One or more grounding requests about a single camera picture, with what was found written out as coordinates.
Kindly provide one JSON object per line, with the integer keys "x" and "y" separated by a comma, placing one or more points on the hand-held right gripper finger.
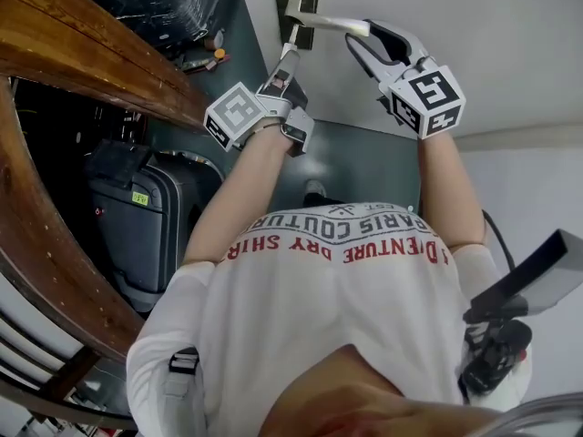
{"x": 403, "y": 41}
{"x": 364, "y": 59}

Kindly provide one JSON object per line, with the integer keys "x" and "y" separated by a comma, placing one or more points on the black chest-mounted device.
{"x": 537, "y": 276}

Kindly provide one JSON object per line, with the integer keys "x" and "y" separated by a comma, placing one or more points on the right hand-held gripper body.
{"x": 428, "y": 98}

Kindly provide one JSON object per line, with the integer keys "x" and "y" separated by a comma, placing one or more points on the white door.
{"x": 478, "y": 25}

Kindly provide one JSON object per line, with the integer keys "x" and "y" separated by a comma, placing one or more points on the person's face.
{"x": 364, "y": 408}

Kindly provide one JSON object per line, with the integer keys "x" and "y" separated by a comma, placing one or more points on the plastic-wrapped black equipment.
{"x": 164, "y": 3}

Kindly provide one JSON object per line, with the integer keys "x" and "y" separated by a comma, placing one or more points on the person's right forearm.
{"x": 444, "y": 189}

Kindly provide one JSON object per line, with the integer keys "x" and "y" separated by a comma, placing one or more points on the black device mount clamp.
{"x": 496, "y": 358}

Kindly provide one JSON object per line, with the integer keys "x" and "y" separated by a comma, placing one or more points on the white printed t-shirt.
{"x": 319, "y": 312}

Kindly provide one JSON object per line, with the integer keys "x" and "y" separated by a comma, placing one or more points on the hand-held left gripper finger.
{"x": 287, "y": 62}

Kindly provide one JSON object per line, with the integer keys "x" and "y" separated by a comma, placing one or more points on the person's shoe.
{"x": 314, "y": 190}

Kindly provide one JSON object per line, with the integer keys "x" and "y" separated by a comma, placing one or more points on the grey hard-shell suitcase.
{"x": 136, "y": 226}

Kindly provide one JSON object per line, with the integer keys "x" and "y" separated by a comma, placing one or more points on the person's left forearm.
{"x": 246, "y": 175}

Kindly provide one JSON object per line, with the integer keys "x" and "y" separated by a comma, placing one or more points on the spiral staircase steps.
{"x": 32, "y": 380}

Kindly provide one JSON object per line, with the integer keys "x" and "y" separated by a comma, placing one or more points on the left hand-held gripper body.
{"x": 234, "y": 114}

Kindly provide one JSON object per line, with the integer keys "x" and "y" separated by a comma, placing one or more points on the small brown cup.
{"x": 214, "y": 40}

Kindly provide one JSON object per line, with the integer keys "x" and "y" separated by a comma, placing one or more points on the orange round cap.
{"x": 219, "y": 53}

